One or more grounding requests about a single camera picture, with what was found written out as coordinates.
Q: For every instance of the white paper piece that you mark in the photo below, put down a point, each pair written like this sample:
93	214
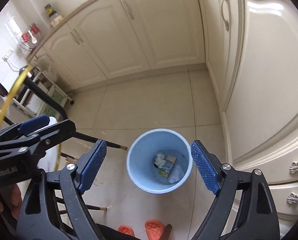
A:
177	175

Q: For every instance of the crumpled white tissue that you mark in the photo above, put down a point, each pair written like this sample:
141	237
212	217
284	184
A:
160	160

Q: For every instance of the person's left hand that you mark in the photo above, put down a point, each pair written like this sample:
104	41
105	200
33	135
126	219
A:
16	195

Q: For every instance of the brown wooden stick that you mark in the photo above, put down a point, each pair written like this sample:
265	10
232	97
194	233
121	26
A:
167	232

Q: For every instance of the cream tall cabinet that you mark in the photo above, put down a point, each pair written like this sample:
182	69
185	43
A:
263	55

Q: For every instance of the white plastic spoon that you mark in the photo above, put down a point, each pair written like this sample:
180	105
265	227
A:
33	38

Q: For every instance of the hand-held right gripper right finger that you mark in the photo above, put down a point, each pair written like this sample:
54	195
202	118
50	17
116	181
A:
205	166

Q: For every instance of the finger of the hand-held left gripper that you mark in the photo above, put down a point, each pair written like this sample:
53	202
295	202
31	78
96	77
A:
60	132
34	123

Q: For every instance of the orange slipper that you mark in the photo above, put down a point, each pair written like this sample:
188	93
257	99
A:
126	230
154	230

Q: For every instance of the small drink carton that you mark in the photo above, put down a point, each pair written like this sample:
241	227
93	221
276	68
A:
169	165

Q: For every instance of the light blue trash bin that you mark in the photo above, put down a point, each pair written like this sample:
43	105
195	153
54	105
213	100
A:
144	142

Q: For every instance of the white lidded container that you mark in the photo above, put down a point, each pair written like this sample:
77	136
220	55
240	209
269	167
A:
56	20

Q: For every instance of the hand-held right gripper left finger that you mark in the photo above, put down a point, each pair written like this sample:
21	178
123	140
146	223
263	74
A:
92	165

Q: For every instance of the white wall socket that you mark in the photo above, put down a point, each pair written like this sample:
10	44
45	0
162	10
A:
7	55

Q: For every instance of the white rolling rack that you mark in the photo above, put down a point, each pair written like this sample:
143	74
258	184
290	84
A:
56	97

